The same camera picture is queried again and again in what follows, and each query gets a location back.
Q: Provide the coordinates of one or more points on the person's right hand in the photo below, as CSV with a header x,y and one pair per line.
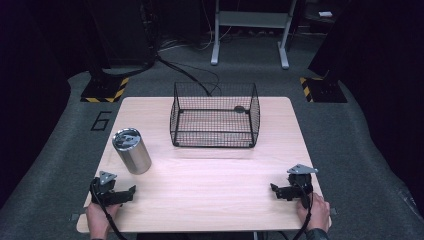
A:
x,y
316,211

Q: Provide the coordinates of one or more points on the dark round disc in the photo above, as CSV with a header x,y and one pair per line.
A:
x,y
239,109

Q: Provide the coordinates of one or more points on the dark curtain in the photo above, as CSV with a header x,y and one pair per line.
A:
x,y
383,83
30,83

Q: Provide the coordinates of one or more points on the small white box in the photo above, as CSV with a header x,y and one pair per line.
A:
x,y
325,14

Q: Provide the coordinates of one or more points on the stainless steel tumbler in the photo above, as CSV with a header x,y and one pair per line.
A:
x,y
133,153

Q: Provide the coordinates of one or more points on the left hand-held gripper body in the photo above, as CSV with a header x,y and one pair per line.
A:
x,y
104,186

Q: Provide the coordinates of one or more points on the black striped stand base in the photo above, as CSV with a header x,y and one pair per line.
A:
x,y
325,90
105,89

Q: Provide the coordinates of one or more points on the person's left hand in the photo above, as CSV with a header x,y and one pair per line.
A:
x,y
98,218

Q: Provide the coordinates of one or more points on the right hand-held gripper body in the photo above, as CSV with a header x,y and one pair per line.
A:
x,y
301,182

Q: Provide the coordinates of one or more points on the grey metal stand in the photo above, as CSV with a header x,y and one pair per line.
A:
x,y
253,20

